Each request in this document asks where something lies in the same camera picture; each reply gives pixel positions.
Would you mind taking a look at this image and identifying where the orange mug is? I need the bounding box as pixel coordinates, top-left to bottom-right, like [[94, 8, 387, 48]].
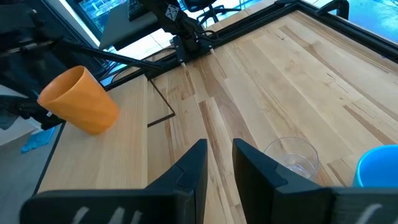
[[37, 65, 121, 136]]

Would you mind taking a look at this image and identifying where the blue rag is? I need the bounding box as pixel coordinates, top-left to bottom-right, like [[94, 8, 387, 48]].
[[21, 127, 57, 154]]

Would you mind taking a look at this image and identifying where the wooden shelf with black legs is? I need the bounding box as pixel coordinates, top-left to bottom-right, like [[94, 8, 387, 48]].
[[32, 74, 177, 195]]

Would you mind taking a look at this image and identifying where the grey desk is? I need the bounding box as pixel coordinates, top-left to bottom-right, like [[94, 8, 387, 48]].
[[98, 0, 162, 51]]

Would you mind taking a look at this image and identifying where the black frame bracket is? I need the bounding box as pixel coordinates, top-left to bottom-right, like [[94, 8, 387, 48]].
[[315, 0, 351, 20]]

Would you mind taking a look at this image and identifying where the black office chair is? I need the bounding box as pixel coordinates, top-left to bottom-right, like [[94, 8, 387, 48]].
[[182, 0, 246, 26]]

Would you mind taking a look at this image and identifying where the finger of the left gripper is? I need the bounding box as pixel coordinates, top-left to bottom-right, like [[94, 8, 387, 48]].
[[0, 96, 63, 131]]

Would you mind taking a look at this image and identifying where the black keyboard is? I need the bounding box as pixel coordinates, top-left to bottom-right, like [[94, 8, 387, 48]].
[[126, 0, 147, 22]]

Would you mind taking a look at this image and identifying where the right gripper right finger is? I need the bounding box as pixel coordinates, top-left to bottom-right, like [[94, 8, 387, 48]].
[[232, 139, 332, 224]]

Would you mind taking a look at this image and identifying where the black table frame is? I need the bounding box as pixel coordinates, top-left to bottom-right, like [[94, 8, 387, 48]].
[[55, 0, 398, 93]]

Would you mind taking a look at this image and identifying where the clear glass mug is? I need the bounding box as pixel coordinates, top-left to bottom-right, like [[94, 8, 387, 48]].
[[263, 136, 320, 183]]

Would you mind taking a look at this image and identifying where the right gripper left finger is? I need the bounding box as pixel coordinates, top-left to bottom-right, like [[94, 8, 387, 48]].
[[146, 139, 208, 224]]

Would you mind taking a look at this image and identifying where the blue mug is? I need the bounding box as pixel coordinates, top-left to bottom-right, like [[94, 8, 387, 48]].
[[353, 144, 398, 187]]

